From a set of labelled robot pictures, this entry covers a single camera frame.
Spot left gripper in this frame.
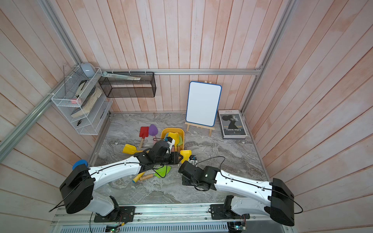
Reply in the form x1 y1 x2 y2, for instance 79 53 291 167
155 151 184 165

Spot yellow scoop wooden handle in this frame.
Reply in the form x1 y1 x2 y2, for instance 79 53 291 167
180 150 192 164

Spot yellow storage box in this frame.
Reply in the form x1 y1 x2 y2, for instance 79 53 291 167
161 128 185 152

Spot light green shovel wooden handle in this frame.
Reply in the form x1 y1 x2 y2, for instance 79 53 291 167
177 136 183 147

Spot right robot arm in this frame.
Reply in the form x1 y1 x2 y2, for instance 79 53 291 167
178 162 295 227

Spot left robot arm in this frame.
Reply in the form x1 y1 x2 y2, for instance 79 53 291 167
57 137 184 216

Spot wooden easel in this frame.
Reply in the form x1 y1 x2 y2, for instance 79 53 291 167
185 122 215 137

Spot yellow scoop left blue tip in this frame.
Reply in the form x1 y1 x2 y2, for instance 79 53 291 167
122 144 142 155

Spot black and white book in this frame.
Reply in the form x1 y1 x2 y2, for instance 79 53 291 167
218 110 247 139

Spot black mesh basket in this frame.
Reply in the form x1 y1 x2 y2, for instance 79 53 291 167
99 71 156 98

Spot blue-lid tube container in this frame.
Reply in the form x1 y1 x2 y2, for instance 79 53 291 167
72 160 88 170

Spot light green ruler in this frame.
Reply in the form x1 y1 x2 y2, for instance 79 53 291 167
102 72 141 81

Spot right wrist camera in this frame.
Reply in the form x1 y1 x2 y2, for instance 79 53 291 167
189 155 198 166

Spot purple shovel pink handle left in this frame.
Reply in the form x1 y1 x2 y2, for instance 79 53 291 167
149 124 158 137

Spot red shovel wooden handle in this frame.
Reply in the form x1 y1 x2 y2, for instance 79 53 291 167
139 126 149 148

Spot green shovel yellow handle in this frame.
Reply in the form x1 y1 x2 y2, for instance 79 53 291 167
132 172 145 183

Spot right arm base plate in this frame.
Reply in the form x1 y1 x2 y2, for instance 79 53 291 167
208 204 250 220

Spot whiteboard blue frame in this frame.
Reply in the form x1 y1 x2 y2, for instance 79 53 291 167
186 81 222 127

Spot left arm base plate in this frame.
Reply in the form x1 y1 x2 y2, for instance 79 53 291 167
93 206 136 223

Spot books in wire shelf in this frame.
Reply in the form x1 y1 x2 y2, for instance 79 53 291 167
71 81 103 118

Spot white wire shelf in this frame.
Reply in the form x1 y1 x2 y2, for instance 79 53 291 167
51 64 113 136

